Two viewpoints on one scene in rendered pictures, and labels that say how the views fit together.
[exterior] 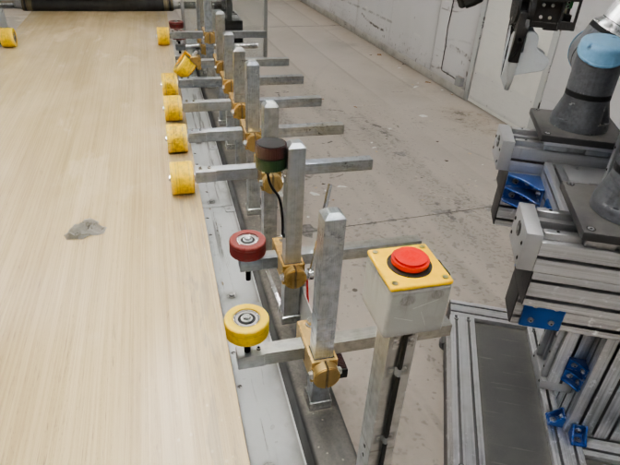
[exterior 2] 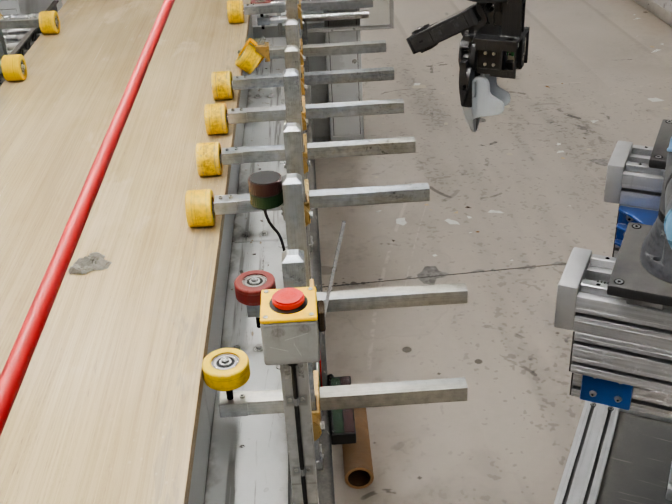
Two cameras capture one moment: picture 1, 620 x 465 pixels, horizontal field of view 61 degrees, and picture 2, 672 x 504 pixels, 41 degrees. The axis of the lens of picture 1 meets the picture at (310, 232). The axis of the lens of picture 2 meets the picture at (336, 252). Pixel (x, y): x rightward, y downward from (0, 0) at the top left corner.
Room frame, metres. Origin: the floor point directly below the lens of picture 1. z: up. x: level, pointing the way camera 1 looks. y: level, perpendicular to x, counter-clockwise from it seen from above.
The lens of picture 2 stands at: (-0.41, -0.41, 1.84)
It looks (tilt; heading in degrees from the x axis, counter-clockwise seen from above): 31 degrees down; 15
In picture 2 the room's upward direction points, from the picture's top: 3 degrees counter-clockwise
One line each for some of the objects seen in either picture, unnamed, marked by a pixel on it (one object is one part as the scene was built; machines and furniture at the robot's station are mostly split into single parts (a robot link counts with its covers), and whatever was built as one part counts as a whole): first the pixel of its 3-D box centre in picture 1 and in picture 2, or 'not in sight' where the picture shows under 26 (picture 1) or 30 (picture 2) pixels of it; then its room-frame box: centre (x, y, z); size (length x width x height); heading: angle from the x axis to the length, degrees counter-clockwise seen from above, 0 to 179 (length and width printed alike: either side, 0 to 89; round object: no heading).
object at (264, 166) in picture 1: (270, 160); (266, 196); (0.94, 0.08, 1.11); 0.06 x 0.06 x 0.02
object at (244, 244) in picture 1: (247, 258); (257, 302); (0.96, 0.13, 0.85); 0.08 x 0.08 x 0.11
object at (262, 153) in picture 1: (270, 149); (265, 183); (0.94, 0.08, 1.13); 0.06 x 0.06 x 0.02
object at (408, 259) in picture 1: (410, 262); (288, 301); (0.46, -0.11, 1.22); 0.04 x 0.04 x 0.02
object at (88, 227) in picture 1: (83, 226); (88, 260); (0.97, 0.49, 0.91); 0.09 x 0.07 x 0.02; 129
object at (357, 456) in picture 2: not in sight; (355, 440); (1.47, 0.08, 0.04); 0.30 x 0.08 x 0.08; 16
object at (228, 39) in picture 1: (230, 99); (297, 102); (1.91, 0.32, 0.89); 0.03 x 0.03 x 0.48; 16
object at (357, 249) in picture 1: (332, 253); (357, 300); (1.02, -0.06, 0.84); 0.43 x 0.03 x 0.04; 106
